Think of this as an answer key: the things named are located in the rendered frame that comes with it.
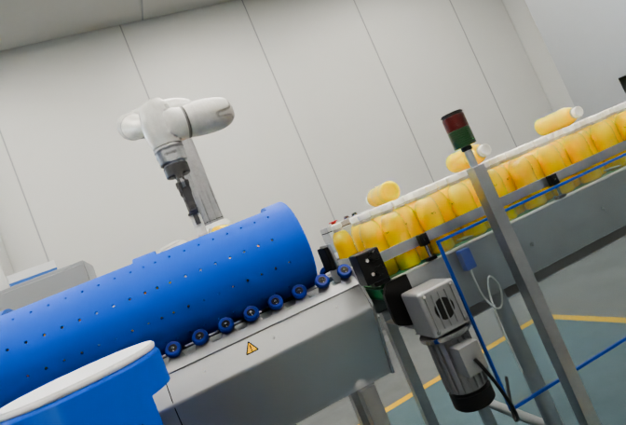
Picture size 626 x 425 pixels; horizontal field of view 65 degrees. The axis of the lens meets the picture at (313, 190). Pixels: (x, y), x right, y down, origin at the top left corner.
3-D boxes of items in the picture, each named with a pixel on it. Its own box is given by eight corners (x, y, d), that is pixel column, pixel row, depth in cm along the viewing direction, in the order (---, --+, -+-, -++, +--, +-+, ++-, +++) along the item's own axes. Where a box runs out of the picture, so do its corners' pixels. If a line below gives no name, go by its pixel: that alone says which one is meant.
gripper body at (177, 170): (163, 171, 154) (174, 198, 154) (161, 165, 146) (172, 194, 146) (186, 163, 156) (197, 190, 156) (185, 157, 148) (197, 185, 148)
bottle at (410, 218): (414, 260, 157) (390, 206, 158) (434, 253, 154) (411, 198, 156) (410, 265, 150) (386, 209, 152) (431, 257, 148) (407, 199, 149)
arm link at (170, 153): (152, 148, 146) (159, 167, 146) (182, 138, 149) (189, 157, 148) (154, 156, 155) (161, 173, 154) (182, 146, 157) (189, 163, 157)
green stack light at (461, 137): (450, 153, 138) (442, 137, 138) (469, 145, 139) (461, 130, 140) (462, 146, 131) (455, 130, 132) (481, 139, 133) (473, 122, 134)
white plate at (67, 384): (38, 404, 70) (41, 411, 70) (182, 328, 93) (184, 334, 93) (-39, 425, 85) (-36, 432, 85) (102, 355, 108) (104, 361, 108)
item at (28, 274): (13, 291, 279) (9, 278, 280) (58, 274, 291) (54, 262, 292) (11, 289, 269) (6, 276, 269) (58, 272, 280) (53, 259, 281)
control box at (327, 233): (329, 253, 193) (319, 229, 194) (373, 234, 199) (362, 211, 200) (336, 252, 183) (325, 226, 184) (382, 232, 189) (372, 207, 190)
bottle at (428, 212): (430, 255, 153) (406, 199, 155) (449, 246, 155) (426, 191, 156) (440, 254, 146) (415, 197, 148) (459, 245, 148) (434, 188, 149)
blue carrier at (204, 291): (34, 409, 143) (1, 316, 145) (305, 285, 168) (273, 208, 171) (-3, 436, 116) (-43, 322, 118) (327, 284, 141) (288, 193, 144)
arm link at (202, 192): (207, 279, 211) (252, 258, 220) (215, 280, 196) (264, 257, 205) (139, 112, 211) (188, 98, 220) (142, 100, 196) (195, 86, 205)
